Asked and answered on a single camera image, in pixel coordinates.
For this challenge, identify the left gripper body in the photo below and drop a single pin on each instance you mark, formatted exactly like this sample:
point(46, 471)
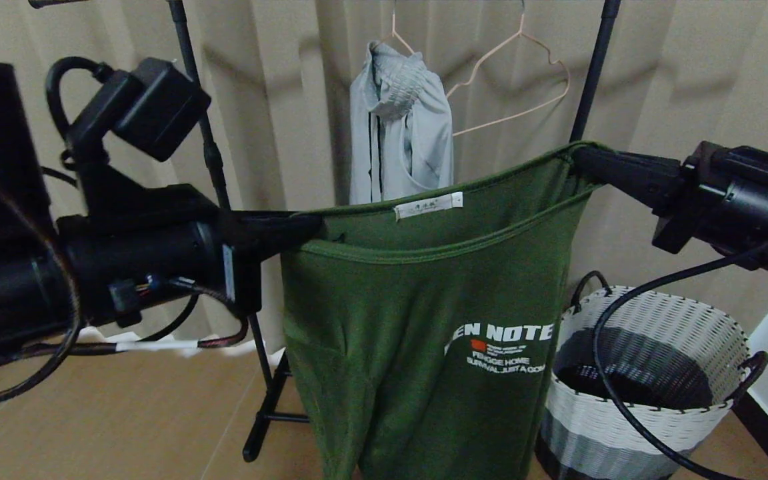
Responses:
point(124, 273)

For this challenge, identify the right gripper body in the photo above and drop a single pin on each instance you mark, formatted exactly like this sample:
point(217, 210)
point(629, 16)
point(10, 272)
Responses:
point(744, 206)

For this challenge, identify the pink clothes hanger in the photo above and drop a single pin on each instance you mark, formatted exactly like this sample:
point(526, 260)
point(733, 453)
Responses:
point(394, 30)
point(566, 86)

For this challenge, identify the green garment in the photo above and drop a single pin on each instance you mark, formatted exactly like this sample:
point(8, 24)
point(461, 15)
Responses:
point(390, 346)

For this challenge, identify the pale grey shorts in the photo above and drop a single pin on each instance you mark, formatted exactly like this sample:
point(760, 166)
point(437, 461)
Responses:
point(397, 133)

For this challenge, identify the white laundry basket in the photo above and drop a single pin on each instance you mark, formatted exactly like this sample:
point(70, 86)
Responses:
point(657, 313)

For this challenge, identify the black clothes rack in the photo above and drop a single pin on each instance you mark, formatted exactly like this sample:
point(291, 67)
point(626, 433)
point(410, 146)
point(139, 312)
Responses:
point(214, 160)

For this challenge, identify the beige curtain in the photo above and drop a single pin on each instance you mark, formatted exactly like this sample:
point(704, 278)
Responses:
point(290, 100)

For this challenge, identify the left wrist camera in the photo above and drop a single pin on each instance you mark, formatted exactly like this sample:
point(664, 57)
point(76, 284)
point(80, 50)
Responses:
point(157, 106)

